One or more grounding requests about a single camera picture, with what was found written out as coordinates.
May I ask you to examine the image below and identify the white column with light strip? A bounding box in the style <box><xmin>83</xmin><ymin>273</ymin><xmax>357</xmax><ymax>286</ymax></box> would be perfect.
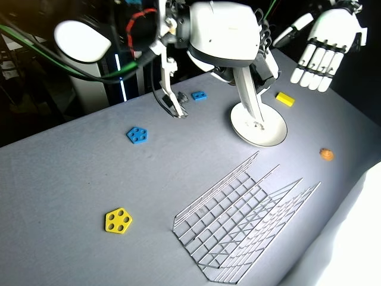
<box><xmin>68</xmin><ymin>53</ymin><xmax>143</xmax><ymax>116</ymax></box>

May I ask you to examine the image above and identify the blue pentagon block with holes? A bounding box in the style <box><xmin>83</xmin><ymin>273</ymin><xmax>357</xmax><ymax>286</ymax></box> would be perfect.
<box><xmin>126</xmin><ymin>126</ymin><xmax>149</xmax><ymax>146</ymax></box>

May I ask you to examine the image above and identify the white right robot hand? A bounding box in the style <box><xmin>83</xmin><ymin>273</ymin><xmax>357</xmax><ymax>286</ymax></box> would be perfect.
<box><xmin>186</xmin><ymin>1</ymin><xmax>280</xmax><ymax>123</ymax></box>

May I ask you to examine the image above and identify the green cable with grey plug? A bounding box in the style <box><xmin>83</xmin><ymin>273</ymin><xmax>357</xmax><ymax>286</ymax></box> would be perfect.
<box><xmin>263</xmin><ymin>0</ymin><xmax>277</xmax><ymax>21</ymax></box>

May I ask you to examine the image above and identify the silver wire dish rack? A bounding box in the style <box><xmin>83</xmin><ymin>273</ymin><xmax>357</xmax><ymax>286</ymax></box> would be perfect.
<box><xmin>172</xmin><ymin>150</ymin><xmax>322</xmax><ymax>284</ymax></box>

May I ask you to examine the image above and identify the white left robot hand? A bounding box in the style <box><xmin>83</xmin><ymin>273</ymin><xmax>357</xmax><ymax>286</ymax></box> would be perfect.
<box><xmin>273</xmin><ymin>8</ymin><xmax>369</xmax><ymax>92</ymax></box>

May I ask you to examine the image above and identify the brown swirl cookie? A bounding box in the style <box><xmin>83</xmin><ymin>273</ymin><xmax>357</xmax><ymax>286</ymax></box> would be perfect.
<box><xmin>319</xmin><ymin>147</ymin><xmax>335</xmax><ymax>162</ymax></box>

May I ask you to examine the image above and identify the yellow pentagon block with holes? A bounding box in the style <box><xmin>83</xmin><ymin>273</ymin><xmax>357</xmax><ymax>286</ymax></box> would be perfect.
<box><xmin>104</xmin><ymin>207</ymin><xmax>134</xmax><ymax>235</ymax></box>

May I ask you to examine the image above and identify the yellow rectangular block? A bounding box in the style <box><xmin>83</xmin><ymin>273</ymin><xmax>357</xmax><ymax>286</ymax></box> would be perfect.
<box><xmin>275</xmin><ymin>91</ymin><xmax>296</xmax><ymax>107</ymax></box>

